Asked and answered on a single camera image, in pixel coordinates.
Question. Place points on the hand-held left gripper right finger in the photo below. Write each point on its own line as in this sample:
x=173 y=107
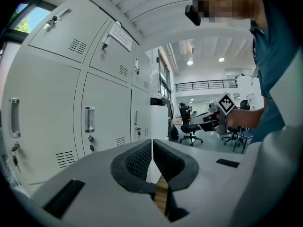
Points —
x=172 y=167

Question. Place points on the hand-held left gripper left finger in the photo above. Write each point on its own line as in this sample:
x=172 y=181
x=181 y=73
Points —
x=135 y=164

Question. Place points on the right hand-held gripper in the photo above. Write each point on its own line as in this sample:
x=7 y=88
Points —
x=226 y=104

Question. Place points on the white metal locker cabinet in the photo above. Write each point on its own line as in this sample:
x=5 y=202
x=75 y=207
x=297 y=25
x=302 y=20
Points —
x=47 y=91

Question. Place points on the person's right forearm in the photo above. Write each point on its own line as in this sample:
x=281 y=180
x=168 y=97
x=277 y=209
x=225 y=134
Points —
x=248 y=118

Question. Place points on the person's right hand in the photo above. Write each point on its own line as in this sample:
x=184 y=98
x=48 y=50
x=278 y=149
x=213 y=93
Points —
x=232 y=120

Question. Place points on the black office chair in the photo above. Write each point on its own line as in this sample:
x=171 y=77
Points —
x=188 y=126

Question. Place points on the black backpack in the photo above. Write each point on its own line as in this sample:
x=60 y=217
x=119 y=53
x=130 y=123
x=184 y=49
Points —
x=174 y=132

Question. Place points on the blue chair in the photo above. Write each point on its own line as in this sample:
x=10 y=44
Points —
x=247 y=135

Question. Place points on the black balcony railing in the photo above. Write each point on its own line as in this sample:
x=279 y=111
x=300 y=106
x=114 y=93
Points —
x=206 y=84

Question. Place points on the black bag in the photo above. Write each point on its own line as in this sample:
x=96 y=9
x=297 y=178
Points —
x=156 y=101

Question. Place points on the tall office window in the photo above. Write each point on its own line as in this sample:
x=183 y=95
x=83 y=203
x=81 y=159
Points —
x=164 y=77

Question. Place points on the round ceiling light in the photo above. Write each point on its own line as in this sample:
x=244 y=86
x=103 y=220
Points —
x=190 y=62
x=221 y=59

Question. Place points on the white ceiling air unit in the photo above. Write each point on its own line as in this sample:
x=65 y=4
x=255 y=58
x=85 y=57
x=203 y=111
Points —
x=189 y=47

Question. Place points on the person's teal shirt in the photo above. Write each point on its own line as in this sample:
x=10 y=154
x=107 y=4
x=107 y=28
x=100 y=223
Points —
x=272 y=67

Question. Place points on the white paper notice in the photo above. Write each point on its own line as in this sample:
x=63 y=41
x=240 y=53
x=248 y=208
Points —
x=121 y=37

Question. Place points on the person's head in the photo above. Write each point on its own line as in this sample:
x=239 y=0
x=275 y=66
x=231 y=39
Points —
x=227 y=1

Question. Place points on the white round sensor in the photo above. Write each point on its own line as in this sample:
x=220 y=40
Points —
x=118 y=23

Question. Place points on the large dark framed window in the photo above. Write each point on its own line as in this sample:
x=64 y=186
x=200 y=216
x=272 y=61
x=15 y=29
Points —
x=30 y=18

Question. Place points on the black head-mounted camera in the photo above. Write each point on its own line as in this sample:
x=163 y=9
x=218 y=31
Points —
x=194 y=14

